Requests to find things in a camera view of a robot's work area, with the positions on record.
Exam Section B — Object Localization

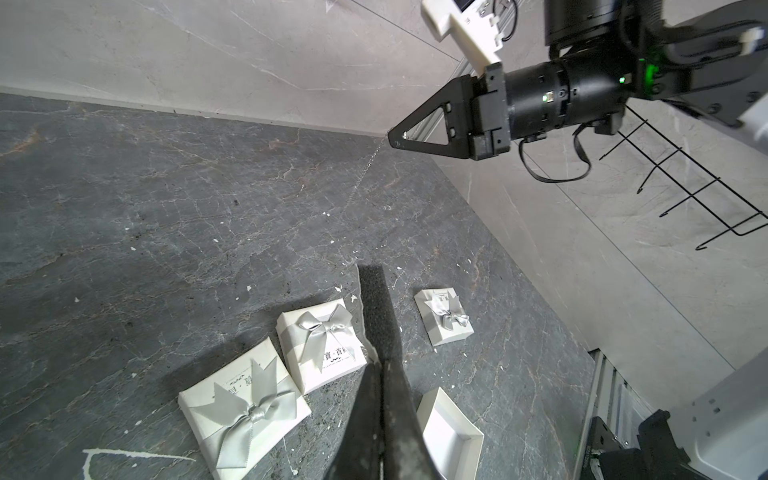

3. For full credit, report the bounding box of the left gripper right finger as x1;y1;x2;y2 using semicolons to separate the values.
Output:
358;265;440;479

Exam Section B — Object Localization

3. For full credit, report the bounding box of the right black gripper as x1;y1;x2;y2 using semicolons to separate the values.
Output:
388;62;512;161

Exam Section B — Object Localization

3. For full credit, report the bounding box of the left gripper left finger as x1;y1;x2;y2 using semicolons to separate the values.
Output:
324;364;383;480

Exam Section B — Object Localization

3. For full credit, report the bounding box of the white gift box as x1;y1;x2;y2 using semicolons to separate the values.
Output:
276;299;368;395
414;288;474;347
178;339;311;480

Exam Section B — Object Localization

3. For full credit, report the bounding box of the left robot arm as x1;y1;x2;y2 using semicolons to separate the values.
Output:
325;265;767;479

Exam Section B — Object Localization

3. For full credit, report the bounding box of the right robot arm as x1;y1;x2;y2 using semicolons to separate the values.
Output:
388;1;767;160

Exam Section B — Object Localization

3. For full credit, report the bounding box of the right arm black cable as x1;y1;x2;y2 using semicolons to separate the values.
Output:
518;122;593;185

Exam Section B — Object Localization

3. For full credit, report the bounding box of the black wall hook rack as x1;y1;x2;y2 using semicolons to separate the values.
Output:
599;106;767;251

